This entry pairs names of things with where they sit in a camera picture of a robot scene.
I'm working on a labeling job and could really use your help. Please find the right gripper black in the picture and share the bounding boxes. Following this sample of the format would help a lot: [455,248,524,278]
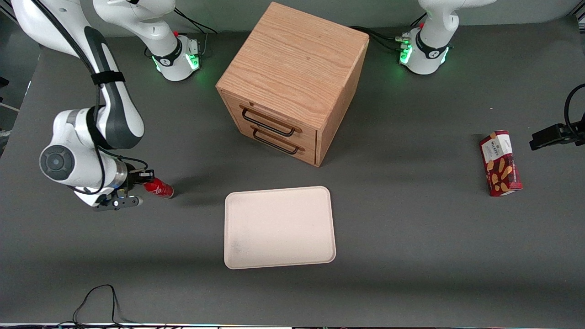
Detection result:
[122,168,155,196]

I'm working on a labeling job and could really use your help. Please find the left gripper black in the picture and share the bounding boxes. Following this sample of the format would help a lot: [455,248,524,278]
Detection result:
[529,122,585,151]

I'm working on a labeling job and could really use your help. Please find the red coke bottle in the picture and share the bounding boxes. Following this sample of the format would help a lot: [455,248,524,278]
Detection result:
[143,177,175,200]

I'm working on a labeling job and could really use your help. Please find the beige plastic tray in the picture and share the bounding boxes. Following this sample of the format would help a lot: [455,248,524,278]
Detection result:
[223,186,337,270]

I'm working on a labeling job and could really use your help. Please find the red cookie box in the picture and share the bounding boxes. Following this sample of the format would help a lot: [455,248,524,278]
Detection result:
[479,130,523,197]

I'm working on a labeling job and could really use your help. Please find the wooden drawer cabinet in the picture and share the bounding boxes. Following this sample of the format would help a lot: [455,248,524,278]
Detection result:
[216,1,370,167]

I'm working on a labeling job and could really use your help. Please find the black looped gripper cable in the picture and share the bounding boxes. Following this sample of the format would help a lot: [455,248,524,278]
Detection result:
[564,84,585,133]

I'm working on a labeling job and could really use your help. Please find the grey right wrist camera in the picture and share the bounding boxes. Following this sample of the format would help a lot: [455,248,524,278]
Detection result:
[94,194,144,212]

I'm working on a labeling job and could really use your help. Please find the black cable along right arm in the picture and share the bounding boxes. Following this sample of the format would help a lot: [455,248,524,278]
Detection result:
[27,0,149,196]

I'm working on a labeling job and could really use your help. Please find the thin black table cable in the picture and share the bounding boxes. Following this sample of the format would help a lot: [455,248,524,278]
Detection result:
[55,284,147,328]

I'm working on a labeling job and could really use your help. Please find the black metal drawer handle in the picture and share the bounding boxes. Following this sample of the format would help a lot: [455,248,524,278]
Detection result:
[241,107,297,138]
[252,128,302,155]

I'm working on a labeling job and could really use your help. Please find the black right arm base cables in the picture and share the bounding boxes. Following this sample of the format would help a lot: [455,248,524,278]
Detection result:
[172,8,219,36]

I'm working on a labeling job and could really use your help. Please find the black arm base cables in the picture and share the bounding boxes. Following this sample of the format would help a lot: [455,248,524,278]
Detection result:
[349,25,412,53]
[172,8,219,36]

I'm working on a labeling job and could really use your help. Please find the black left arm base cables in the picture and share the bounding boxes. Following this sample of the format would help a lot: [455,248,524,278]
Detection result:
[349,25,412,53]

